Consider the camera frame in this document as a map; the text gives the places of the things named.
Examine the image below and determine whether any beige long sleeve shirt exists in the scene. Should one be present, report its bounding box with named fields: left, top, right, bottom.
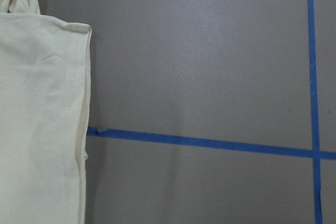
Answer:
left=1, top=0, right=92, bottom=223

